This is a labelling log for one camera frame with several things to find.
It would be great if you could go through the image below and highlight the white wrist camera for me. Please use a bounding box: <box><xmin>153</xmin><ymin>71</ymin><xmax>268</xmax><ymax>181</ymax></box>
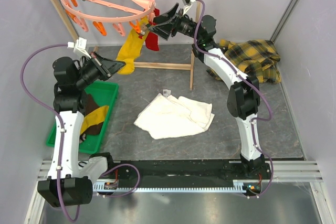
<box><xmin>67</xmin><ymin>37</ymin><xmax>90</xmax><ymax>58</ymax></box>
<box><xmin>182</xmin><ymin>0</ymin><xmax>196</xmax><ymax>15</ymax></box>

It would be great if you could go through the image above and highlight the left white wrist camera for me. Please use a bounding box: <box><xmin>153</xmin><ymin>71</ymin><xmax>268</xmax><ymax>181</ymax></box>
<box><xmin>67</xmin><ymin>37</ymin><xmax>90</xmax><ymax>58</ymax></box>

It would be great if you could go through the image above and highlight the yellow sock with reindeer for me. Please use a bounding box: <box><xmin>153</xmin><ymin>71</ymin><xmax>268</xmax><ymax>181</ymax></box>
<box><xmin>116</xmin><ymin>28</ymin><xmax>149</xmax><ymax>75</ymax></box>

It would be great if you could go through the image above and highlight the brown striped sock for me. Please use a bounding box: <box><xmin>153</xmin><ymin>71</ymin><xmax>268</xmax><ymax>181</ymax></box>
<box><xmin>79</xmin><ymin>94</ymin><xmax>104</xmax><ymax>143</ymax></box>

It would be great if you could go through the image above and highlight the wooden hanger stand frame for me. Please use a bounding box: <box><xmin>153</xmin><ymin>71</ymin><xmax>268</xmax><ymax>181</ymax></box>
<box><xmin>50</xmin><ymin>0</ymin><xmax>195</xmax><ymax>90</ymax></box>

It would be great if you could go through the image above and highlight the yellow plaid shirt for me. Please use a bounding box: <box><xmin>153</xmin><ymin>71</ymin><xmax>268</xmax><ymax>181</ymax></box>
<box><xmin>219</xmin><ymin>39</ymin><xmax>281</xmax><ymax>84</ymax></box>

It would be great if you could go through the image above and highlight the mustard yellow sock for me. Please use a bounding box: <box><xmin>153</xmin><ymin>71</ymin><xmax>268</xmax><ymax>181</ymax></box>
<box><xmin>80</xmin><ymin>105</ymin><xmax>109</xmax><ymax>135</ymax></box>

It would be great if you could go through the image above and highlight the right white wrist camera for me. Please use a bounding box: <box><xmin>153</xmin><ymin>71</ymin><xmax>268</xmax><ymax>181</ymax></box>
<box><xmin>182</xmin><ymin>0</ymin><xmax>196</xmax><ymax>15</ymax></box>

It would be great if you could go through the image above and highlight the green plastic bin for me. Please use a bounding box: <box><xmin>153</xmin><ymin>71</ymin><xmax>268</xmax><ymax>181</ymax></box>
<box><xmin>46</xmin><ymin>81</ymin><xmax>119</xmax><ymax>155</ymax></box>

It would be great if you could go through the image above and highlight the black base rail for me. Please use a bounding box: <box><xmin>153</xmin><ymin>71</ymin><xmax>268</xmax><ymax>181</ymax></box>
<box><xmin>100</xmin><ymin>155</ymin><xmax>272</xmax><ymax>188</ymax></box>

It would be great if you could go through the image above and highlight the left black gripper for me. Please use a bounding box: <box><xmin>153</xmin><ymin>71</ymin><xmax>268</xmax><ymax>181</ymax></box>
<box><xmin>75</xmin><ymin>51</ymin><xmax>125</xmax><ymax>89</ymax></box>

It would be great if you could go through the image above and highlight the red sock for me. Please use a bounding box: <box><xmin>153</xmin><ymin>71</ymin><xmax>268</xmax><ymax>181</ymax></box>
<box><xmin>145</xmin><ymin>8</ymin><xmax>160</xmax><ymax>51</ymax></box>

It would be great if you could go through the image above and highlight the pink round clip hanger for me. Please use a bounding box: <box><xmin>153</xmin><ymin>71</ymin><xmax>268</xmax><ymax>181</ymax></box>
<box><xmin>60</xmin><ymin>0</ymin><xmax>156</xmax><ymax>37</ymax></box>

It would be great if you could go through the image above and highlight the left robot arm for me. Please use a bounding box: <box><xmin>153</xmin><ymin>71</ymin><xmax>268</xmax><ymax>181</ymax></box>
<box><xmin>37</xmin><ymin>52</ymin><xmax>125</xmax><ymax>208</ymax></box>

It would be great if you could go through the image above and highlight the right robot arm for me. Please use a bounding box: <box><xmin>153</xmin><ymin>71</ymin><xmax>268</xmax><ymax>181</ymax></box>
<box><xmin>146</xmin><ymin>5</ymin><xmax>265</xmax><ymax>179</ymax></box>

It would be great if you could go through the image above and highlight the slotted aluminium cable duct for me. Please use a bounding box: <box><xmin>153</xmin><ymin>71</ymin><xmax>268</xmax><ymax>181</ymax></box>
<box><xmin>92</xmin><ymin>179</ymin><xmax>261</xmax><ymax>194</ymax></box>

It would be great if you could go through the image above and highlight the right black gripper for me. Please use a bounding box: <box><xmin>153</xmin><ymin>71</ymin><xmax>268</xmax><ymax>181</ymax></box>
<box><xmin>148</xmin><ymin>3</ymin><xmax>201</xmax><ymax>41</ymax></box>

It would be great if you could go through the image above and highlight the white folded towel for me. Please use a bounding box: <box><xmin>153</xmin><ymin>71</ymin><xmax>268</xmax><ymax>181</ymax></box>
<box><xmin>134</xmin><ymin>93</ymin><xmax>215</xmax><ymax>140</ymax></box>

